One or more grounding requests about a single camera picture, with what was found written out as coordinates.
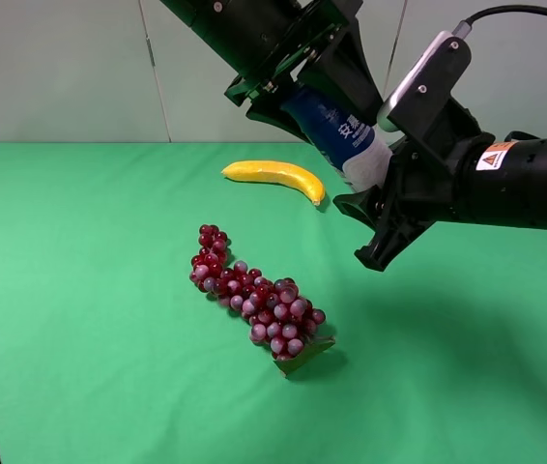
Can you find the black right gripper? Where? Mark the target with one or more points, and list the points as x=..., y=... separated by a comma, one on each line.
x=431, y=177

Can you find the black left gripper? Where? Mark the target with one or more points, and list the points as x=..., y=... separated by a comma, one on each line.
x=324, y=44

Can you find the blue and white yogurt bottle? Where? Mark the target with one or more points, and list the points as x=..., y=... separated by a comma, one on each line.
x=353, y=148

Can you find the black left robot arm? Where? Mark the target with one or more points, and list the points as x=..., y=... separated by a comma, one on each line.
x=240, y=32

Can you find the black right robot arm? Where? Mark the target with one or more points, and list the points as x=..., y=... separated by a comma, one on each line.
x=512, y=182

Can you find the yellow banana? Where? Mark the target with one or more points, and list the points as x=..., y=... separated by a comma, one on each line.
x=277, y=172

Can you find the red grape bunch with leaf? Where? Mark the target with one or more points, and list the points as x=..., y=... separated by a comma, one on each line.
x=281, y=320

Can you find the green tablecloth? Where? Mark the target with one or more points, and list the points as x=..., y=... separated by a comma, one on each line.
x=109, y=353

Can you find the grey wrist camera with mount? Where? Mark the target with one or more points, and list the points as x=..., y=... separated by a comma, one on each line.
x=423, y=95

